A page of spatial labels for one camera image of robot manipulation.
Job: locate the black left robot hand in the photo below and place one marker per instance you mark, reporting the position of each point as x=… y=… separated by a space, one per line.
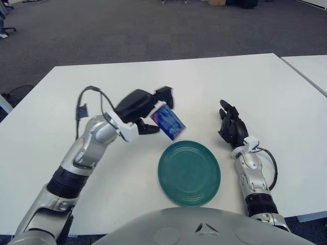
x=135 y=104

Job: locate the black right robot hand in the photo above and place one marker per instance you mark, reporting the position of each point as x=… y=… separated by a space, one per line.
x=235 y=130

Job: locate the blue purple gum pack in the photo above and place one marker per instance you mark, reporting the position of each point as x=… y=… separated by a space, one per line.
x=168 y=122

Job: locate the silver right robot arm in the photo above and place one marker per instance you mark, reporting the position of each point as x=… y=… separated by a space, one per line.
x=251 y=173

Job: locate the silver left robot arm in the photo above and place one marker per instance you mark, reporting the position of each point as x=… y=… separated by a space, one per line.
x=89 y=143

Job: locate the green ribbed plate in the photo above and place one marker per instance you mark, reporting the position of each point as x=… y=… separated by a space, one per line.
x=189 y=173

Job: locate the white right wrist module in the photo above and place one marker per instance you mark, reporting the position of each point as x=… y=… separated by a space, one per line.
x=251 y=143

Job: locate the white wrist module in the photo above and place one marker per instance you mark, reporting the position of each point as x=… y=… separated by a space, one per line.
x=129 y=132
x=251 y=143

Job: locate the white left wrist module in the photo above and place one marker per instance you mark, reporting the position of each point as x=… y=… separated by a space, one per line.
x=129 y=132

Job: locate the grey robot torso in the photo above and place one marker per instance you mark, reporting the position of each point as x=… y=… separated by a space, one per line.
x=178 y=227

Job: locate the black floor chair base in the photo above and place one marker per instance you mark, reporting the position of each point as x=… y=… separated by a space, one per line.
x=24 y=88

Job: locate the black bags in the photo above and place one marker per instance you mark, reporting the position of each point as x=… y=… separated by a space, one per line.
x=241 y=3

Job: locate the brown cardboard box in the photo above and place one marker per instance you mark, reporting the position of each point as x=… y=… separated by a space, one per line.
x=216 y=2

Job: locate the white table leg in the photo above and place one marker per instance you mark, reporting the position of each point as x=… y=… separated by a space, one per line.
x=5 y=103

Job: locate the person leg with white shoe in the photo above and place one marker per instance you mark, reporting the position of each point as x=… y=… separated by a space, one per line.
x=2 y=28

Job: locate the black office chair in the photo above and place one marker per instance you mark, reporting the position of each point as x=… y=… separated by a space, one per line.
x=6 y=3

